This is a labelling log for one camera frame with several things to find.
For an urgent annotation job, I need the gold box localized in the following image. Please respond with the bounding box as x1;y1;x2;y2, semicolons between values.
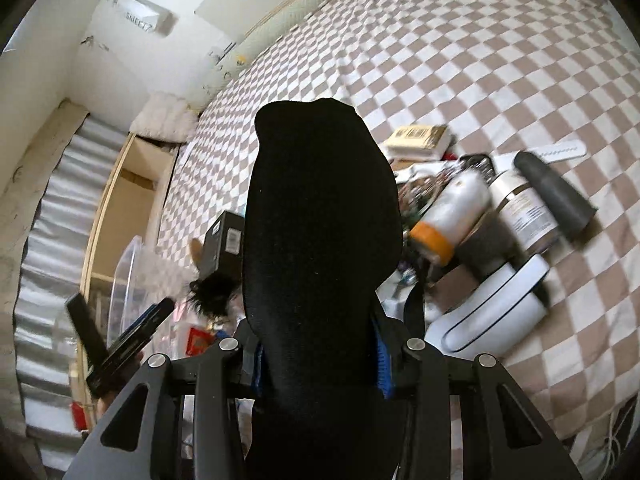
384;125;449;152

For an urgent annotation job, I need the wooden bedside shelf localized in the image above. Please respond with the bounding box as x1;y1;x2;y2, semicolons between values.
80;132;178;411

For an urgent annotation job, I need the black sock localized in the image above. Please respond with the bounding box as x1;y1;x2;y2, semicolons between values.
241;98;405;480

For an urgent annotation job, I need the dark grey cylinder bottle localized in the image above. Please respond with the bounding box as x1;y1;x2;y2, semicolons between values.
514;151;598;241

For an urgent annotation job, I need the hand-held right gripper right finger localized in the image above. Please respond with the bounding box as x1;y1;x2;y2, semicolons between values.
372;309;583;480

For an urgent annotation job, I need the white air conditioner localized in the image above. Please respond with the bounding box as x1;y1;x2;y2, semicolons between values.
112;0;178;38

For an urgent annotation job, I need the black fur piece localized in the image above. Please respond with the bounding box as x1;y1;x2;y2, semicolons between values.
187;272;243;318

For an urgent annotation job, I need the white smartwatch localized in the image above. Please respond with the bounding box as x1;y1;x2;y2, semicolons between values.
459;141;588;181

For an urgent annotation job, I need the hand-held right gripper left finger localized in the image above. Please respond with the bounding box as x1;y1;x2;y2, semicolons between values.
62;320;266;480

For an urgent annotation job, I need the white bottle orange cap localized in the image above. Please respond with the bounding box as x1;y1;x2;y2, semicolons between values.
409;170;493;266

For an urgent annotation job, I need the black box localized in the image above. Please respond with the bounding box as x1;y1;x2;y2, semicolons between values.
200;210;247;281

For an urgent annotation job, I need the white jar with label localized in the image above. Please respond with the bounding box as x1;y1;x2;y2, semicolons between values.
487;167;561;253

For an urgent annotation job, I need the white fluffy pillow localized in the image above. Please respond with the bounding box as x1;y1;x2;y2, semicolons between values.
131;92;198;143

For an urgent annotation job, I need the white handheld vacuum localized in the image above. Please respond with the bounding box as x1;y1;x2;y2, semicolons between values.
425;205;551;353

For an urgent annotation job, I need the clear plastic container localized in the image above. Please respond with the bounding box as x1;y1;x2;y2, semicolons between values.
55;237;201;361

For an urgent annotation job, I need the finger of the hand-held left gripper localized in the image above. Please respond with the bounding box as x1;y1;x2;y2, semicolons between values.
65;292;108;366
86;298;176;396

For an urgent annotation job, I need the grey striped curtain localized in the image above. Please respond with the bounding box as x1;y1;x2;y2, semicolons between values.
12;115;131;471

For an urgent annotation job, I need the red packet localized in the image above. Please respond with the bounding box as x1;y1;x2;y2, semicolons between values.
185;327;213;356

